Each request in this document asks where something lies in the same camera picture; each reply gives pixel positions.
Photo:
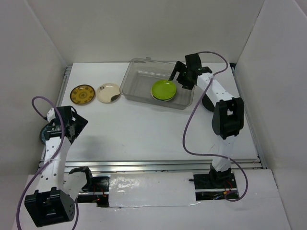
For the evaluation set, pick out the cream plate with dark brushstroke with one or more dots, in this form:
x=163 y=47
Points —
x=108 y=93

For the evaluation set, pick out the aluminium table rail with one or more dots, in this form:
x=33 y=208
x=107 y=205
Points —
x=97 y=167

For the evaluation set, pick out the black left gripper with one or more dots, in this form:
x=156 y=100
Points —
x=80 y=122

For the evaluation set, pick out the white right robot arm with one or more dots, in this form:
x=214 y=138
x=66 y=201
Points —
x=228 y=113

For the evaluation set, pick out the small blue floral plate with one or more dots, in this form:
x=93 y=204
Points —
x=165 y=100

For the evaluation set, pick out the black plate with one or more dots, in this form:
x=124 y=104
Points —
x=207 y=103

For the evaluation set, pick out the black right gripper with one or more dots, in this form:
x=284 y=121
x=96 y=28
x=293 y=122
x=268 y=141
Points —
x=180 y=67

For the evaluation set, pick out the large blue floral plate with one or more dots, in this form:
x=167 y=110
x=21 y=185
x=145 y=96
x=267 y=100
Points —
x=43 y=134

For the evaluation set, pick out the yellow patterned plate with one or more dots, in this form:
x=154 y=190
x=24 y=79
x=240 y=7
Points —
x=82 y=94

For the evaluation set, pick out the lime green plate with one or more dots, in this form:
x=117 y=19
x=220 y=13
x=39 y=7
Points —
x=163 y=89

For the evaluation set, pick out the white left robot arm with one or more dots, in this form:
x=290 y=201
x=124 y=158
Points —
x=53 y=199

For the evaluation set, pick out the clear plastic bin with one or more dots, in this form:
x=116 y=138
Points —
x=142 y=74

